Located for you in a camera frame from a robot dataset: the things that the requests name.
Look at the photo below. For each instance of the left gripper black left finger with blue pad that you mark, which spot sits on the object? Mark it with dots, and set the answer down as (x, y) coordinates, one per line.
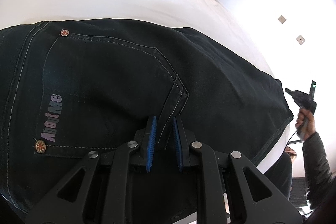
(54, 209)

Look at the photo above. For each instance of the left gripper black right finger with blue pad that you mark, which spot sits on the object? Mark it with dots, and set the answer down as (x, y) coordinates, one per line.
(231, 189)

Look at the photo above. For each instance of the black denim pants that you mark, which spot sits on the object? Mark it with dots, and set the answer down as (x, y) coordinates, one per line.
(71, 87)

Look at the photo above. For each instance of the grey jacket sleeve forearm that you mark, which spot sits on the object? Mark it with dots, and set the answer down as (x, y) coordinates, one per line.
(318, 177)

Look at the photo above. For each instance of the person's right hand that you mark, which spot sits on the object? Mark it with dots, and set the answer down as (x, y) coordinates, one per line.
(305, 124)

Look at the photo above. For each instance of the lower wall socket plate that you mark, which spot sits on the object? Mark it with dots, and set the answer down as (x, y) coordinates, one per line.
(300, 40)

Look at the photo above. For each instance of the wall socket plate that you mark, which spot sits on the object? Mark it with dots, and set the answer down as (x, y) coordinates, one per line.
(282, 19)
(300, 40)

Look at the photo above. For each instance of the upper wall socket plate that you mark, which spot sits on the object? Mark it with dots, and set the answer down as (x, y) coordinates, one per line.
(282, 19)

